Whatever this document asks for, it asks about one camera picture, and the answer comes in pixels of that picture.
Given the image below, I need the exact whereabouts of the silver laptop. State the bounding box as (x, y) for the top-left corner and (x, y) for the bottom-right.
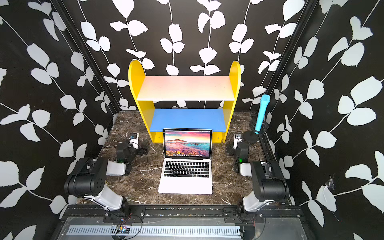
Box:
(158, 129), (213, 195)

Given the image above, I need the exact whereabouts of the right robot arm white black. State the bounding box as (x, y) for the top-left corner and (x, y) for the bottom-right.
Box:
(226, 140), (290, 217)

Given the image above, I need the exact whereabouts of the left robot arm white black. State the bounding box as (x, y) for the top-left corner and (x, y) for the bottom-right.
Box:
(64, 140), (149, 216)

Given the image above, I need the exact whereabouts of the blue toy microphone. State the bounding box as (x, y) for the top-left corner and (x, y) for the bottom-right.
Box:
(255, 95), (270, 134)

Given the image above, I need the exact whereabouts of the yellow shelf with coloured boards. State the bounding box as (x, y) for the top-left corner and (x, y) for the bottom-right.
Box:
(128, 60), (241, 144)

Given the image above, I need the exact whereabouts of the small circuit board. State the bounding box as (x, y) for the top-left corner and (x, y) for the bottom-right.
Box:
(112, 226), (131, 236)

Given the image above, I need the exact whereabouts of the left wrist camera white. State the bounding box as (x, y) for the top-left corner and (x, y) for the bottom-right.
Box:
(129, 133), (140, 149)

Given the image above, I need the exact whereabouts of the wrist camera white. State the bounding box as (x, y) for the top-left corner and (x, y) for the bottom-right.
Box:
(233, 133), (242, 149)
(129, 133), (140, 149)

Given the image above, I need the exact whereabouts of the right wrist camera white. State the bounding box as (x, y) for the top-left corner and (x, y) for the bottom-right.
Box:
(233, 133), (242, 149)

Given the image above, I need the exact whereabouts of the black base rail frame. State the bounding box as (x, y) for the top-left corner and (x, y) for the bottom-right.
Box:
(62, 205), (305, 225)

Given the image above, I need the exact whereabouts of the perforated white rail strip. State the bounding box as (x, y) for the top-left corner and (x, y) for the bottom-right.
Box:
(65, 225), (241, 238)

